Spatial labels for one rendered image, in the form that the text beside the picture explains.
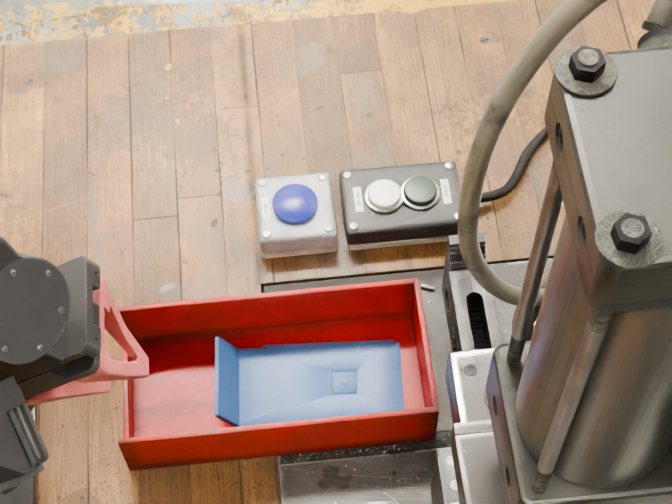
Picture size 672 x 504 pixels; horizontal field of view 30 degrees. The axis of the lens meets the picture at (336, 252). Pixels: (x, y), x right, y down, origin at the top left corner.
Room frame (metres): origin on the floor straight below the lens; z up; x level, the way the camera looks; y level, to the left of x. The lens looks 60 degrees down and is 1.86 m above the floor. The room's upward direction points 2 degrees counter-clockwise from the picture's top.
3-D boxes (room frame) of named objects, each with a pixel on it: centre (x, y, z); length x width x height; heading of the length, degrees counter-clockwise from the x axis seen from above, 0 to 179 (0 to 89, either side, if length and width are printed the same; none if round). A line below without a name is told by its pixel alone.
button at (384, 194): (0.60, -0.04, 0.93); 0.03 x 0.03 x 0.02
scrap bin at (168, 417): (0.43, 0.05, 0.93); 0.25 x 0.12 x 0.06; 94
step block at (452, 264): (0.49, -0.11, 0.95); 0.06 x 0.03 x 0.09; 4
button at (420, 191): (0.60, -0.08, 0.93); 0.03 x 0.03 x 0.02
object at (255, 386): (0.43, 0.02, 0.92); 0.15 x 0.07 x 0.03; 91
